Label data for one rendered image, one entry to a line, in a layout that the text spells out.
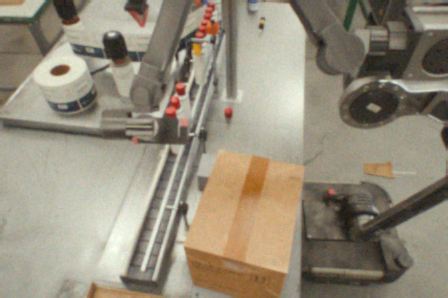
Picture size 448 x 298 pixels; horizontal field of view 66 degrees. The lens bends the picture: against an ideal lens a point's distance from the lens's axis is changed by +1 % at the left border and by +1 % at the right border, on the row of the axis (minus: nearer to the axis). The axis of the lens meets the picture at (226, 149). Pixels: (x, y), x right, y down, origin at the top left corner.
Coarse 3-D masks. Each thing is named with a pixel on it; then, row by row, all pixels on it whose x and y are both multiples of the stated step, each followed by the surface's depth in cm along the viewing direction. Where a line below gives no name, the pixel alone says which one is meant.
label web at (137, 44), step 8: (200, 8) 159; (192, 16) 157; (200, 16) 161; (192, 24) 159; (200, 24) 164; (184, 32) 157; (192, 32) 162; (128, 40) 148; (136, 40) 147; (144, 40) 147; (184, 40) 160; (128, 48) 151; (136, 48) 151; (144, 48) 150; (184, 48) 163; (136, 56) 154
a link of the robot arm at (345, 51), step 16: (288, 0) 69; (304, 0) 67; (320, 0) 67; (304, 16) 68; (320, 16) 67; (320, 32) 67; (336, 32) 65; (336, 48) 66; (352, 48) 65; (336, 64) 66; (352, 64) 66
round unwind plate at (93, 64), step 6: (60, 48) 169; (66, 48) 169; (54, 54) 166; (60, 54) 166; (66, 54) 166; (72, 54) 166; (84, 60) 163; (90, 60) 162; (96, 60) 162; (102, 60) 162; (108, 60) 162; (90, 66) 159; (96, 66) 159; (102, 66) 159
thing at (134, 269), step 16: (208, 80) 153; (192, 96) 146; (192, 128) 134; (160, 176) 120; (176, 176) 119; (160, 192) 115; (176, 192) 115; (144, 224) 108; (160, 224) 108; (144, 240) 104; (160, 240) 104; (144, 256) 101; (128, 272) 98
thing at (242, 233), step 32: (224, 160) 93; (256, 160) 93; (224, 192) 86; (256, 192) 86; (288, 192) 86; (192, 224) 81; (224, 224) 81; (256, 224) 81; (288, 224) 80; (192, 256) 81; (224, 256) 76; (256, 256) 76; (288, 256) 75; (224, 288) 92; (256, 288) 85
